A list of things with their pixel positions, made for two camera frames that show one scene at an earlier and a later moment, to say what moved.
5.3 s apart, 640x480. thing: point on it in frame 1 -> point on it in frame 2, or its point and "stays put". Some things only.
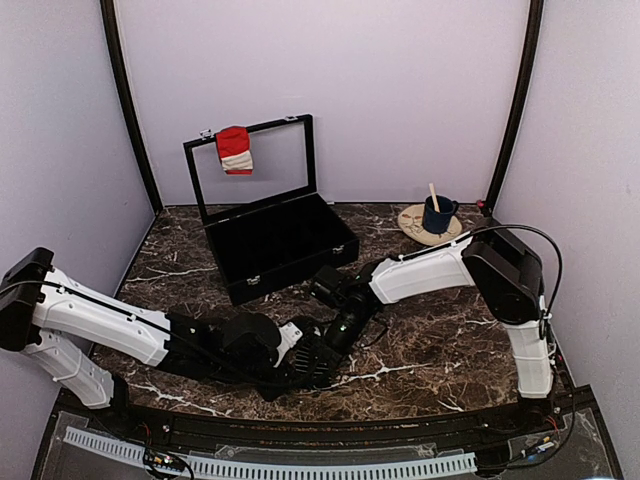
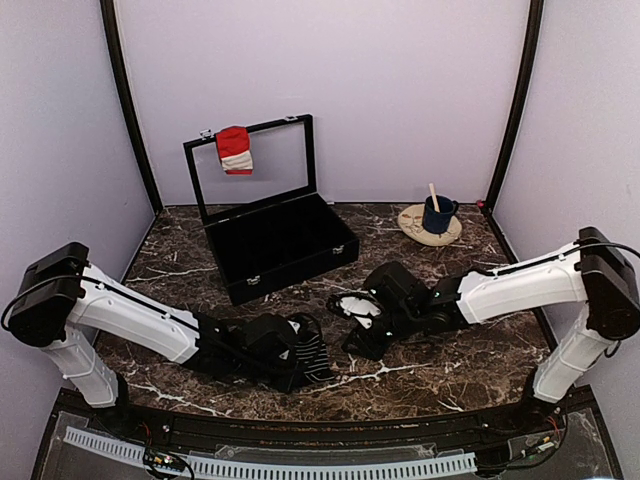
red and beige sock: (234, 150) stays put
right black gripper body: (354, 325) -> (401, 322)
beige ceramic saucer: (410, 221) stays put
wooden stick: (434, 197) stays put
